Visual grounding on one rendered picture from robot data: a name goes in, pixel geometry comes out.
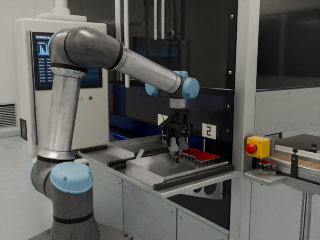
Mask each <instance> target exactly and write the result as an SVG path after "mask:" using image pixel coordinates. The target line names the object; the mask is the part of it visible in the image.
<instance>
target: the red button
mask: <svg viewBox="0 0 320 240"><path fill-rule="evenodd" d="M256 150H257V149H256V146H255V145H254V144H253V143H250V144H248V145H247V146H246V151H247V153H249V154H253V153H255V152H256Z"/></svg>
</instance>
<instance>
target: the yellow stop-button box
mask: <svg viewBox="0 0 320 240"><path fill-rule="evenodd" d="M250 143H253V144H254V145H255V146H256V149H257V150H256V152H255V153H253V154H249V153H247V155H249V156H253V157H256V158H260V159H262V158H266V157H270V156H272V150H273V138H269V137H264V136H260V135H257V136H253V137H248V138H247V144H250Z"/></svg>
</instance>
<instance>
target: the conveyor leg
mask: <svg viewBox="0 0 320 240"><path fill-rule="evenodd" d="M293 189H296V190H300V189H297V188H295V187H293ZM300 191H302V204H301V217H300V235H299V240H313V228H314V216H315V204H316V194H313V193H310V192H307V191H304V190H300Z"/></svg>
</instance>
